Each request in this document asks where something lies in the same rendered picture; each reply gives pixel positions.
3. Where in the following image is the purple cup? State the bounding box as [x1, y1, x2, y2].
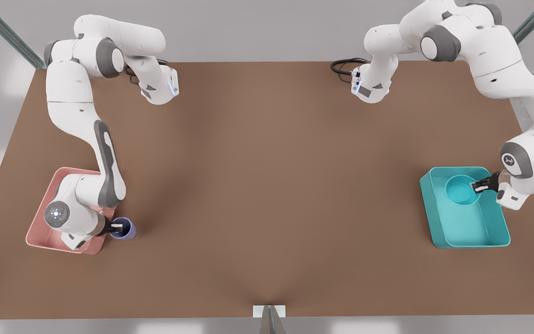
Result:
[109, 218, 137, 240]

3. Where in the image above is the teal bowl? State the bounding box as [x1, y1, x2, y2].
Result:
[445, 174, 482, 206]

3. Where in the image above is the teal box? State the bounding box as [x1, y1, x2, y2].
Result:
[419, 167, 511, 249]

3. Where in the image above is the pink box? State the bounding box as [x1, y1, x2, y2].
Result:
[25, 167, 116, 255]

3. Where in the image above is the black cable loop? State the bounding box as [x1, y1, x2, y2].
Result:
[124, 59, 169, 85]
[331, 58, 369, 84]

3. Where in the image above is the silver frame post with foot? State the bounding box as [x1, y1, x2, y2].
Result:
[253, 305, 287, 334]

